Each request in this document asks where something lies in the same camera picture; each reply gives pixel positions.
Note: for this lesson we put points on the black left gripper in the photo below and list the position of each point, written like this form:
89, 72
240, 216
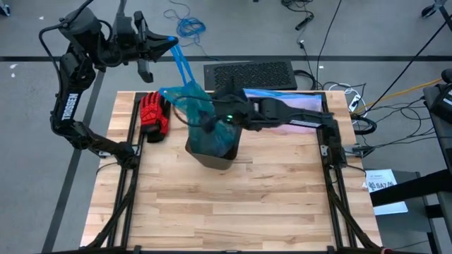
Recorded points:
129, 40

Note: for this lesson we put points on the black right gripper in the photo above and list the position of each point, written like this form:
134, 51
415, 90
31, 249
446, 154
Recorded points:
236, 109

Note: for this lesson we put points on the teal plastic trash bag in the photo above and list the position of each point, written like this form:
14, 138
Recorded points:
197, 106

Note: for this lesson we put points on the grey plastic trash bin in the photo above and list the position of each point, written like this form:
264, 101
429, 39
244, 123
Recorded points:
212, 163

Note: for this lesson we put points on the pink plastic trash bag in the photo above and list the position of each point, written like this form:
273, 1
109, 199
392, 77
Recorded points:
303, 102

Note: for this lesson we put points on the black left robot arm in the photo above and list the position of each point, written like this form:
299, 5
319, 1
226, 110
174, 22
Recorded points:
70, 102

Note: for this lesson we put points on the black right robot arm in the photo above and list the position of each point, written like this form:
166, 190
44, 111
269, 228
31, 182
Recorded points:
300, 118

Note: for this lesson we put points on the red and black cloth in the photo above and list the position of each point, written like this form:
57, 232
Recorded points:
153, 113

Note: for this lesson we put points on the black perforated floor mat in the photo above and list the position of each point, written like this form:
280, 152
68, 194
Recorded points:
261, 75

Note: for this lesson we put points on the black power strip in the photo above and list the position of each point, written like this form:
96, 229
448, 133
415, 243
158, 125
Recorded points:
304, 21

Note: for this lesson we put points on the white power strip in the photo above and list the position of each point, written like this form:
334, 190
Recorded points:
354, 103

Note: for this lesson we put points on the white printed paper sheet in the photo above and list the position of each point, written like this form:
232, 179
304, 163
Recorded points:
386, 197

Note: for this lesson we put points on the black metal bar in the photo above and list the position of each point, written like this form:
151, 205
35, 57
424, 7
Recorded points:
409, 190

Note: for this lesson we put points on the black device on cart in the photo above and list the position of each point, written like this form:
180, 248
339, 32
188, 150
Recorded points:
443, 104

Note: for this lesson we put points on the black chair wheel base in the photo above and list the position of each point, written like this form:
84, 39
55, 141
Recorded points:
432, 8

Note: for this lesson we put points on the black aluminium table frame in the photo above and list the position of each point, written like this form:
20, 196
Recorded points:
127, 197

